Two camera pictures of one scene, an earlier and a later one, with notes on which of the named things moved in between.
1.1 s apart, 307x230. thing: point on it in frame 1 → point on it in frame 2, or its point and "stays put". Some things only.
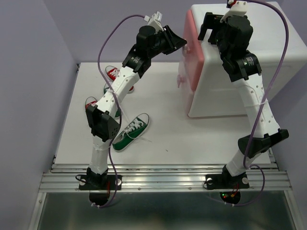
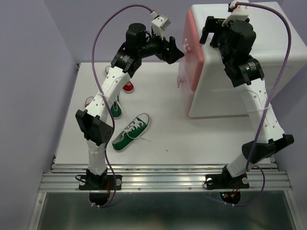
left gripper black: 173,41 → 174,53
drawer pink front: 193,53 stays put
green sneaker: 132,132 stays put
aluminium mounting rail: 164,177 stays put
